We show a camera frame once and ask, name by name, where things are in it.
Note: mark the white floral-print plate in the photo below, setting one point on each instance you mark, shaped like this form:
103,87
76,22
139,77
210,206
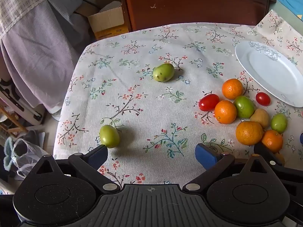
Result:
269,72

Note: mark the grey-blue garment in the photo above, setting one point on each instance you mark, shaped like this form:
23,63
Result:
68,4

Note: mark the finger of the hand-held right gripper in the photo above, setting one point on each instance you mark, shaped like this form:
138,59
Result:
268,156
301,138

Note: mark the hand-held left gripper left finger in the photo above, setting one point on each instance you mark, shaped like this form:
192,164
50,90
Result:
98,156

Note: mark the pale green sheet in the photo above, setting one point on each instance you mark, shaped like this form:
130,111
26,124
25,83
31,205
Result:
287,10

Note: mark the red cherry tomato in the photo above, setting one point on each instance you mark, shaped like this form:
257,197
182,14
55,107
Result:
208,102
263,98

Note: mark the orange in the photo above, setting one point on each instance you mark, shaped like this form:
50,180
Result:
225,111
249,133
272,140
232,88

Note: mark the wooden rack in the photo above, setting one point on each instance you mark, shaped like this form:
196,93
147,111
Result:
11,120

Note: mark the brown wooden cabinet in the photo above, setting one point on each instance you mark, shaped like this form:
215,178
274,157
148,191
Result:
196,2

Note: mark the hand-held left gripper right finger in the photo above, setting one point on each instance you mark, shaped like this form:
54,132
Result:
205,156

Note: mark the clear plastic bag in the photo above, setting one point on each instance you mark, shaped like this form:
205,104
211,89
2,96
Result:
22,157

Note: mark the floral tablecloth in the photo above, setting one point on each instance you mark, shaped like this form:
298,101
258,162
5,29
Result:
146,113

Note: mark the green jujube fruit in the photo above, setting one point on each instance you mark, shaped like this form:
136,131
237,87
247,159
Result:
109,136
244,106
163,72
279,122

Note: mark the lilac waffle cloth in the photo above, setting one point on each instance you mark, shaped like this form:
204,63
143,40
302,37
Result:
35,59

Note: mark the cardboard box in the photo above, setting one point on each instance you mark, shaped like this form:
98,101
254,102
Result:
109,20

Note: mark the yellow-brown jujube fruit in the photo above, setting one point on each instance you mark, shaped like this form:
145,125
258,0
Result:
260,117

